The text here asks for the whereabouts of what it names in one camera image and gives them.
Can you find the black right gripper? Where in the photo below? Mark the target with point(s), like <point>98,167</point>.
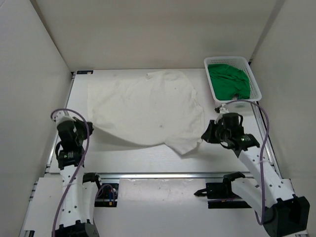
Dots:
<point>208,137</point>

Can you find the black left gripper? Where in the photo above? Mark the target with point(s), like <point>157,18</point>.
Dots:
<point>82,124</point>

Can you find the white t shirt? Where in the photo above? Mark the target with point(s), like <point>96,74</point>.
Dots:
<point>159,108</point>

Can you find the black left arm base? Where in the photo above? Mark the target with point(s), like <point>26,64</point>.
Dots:
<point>104,194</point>

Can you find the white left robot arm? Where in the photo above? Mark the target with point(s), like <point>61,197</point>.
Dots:
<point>74,215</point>

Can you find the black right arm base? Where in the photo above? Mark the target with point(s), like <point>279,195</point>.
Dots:
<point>221,196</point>

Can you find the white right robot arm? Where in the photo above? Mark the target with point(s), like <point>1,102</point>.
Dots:
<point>282,213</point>

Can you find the green t shirt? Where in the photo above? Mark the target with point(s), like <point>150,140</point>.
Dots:
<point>229,82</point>

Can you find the white plastic basket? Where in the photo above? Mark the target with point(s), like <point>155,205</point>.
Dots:
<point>240,63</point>

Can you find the aluminium right side rail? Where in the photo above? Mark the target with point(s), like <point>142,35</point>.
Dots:
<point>267,156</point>

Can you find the aluminium rail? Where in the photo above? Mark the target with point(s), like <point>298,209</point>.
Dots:
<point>170,175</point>
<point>267,156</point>

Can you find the aluminium front rail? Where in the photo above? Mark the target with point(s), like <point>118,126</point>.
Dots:
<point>170,175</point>

